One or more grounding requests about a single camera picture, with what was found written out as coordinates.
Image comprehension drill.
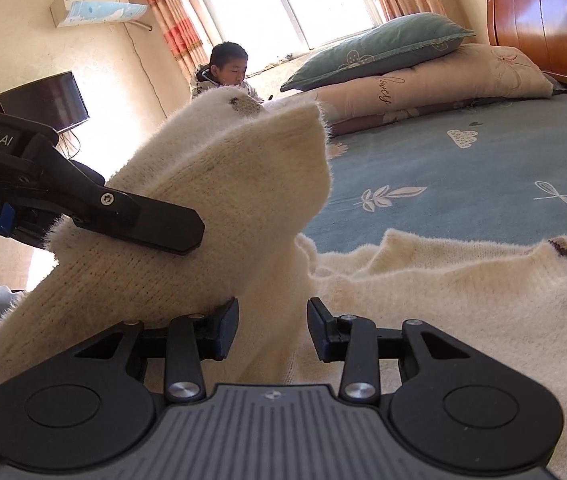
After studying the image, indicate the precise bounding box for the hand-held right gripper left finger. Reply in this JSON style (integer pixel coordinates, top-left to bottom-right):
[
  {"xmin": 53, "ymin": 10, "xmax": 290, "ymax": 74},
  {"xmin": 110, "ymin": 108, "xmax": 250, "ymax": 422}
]
[{"xmin": 73, "ymin": 296, "xmax": 240, "ymax": 403}]

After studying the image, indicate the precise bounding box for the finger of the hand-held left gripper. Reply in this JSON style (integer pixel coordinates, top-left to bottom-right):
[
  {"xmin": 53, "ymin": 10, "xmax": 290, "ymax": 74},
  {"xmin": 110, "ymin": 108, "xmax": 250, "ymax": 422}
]
[{"xmin": 70, "ymin": 183, "xmax": 207, "ymax": 256}]

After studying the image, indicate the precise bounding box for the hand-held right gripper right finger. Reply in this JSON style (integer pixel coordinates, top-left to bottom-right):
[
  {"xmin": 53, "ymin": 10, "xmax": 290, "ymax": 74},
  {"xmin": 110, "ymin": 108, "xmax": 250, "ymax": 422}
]
[{"xmin": 307, "ymin": 296, "xmax": 469, "ymax": 401}]

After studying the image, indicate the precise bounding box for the cream knit sweater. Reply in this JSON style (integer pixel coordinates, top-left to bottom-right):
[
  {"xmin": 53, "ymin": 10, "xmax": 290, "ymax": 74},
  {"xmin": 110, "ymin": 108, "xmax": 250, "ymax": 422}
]
[{"xmin": 0, "ymin": 85, "xmax": 567, "ymax": 411}]

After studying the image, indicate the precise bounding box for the black television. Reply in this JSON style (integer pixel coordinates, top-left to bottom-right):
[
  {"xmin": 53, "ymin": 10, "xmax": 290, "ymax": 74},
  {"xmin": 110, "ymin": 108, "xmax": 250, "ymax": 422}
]
[{"xmin": 0, "ymin": 71, "xmax": 90, "ymax": 136}]

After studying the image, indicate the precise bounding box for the white air conditioner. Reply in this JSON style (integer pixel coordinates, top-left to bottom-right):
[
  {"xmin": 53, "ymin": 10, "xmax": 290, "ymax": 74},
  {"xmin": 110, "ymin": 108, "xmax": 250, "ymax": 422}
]
[{"xmin": 49, "ymin": 0, "xmax": 149, "ymax": 28}]

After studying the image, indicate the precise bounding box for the blue floral bed sheet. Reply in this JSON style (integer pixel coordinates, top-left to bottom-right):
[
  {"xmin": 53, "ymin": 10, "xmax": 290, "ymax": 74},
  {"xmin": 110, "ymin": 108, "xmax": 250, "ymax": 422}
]
[{"xmin": 303, "ymin": 87, "xmax": 567, "ymax": 311}]

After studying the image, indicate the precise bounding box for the pink floral folded quilt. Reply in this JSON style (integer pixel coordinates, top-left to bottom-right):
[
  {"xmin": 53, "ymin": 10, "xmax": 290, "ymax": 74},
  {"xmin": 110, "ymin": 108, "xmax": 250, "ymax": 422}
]
[{"xmin": 313, "ymin": 42, "xmax": 557, "ymax": 138}]

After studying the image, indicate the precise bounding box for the green floral pillow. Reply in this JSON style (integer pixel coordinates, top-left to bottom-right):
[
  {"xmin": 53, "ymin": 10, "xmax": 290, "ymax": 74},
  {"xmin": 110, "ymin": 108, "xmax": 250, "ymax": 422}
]
[{"xmin": 280, "ymin": 12, "xmax": 477, "ymax": 93}]

